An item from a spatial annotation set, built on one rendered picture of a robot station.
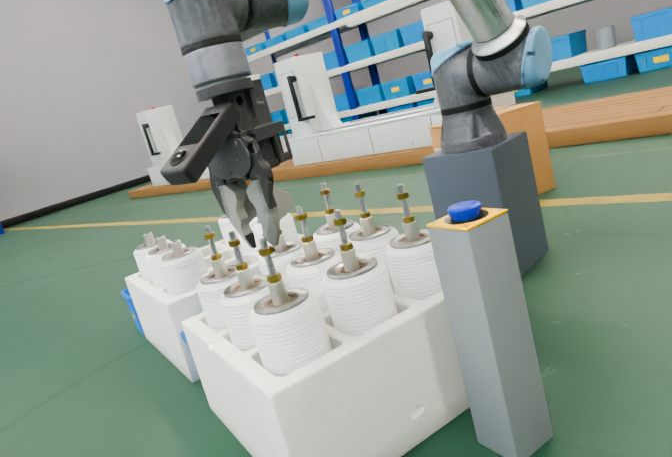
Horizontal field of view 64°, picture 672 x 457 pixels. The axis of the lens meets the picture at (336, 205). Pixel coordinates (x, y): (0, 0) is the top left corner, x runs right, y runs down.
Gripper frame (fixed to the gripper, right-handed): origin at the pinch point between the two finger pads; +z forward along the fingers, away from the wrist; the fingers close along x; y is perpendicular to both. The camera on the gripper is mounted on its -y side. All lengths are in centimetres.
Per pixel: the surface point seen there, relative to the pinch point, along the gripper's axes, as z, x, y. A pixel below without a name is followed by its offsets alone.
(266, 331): 11.0, -0.8, -4.1
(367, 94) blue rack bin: -3, 293, 529
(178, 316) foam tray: 19.6, 42.9, 13.7
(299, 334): 12.4, -4.2, -2.0
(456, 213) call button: 1.7, -23.5, 9.3
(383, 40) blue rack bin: -57, 250, 520
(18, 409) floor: 34, 85, -6
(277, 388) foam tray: 16.2, -4.0, -8.0
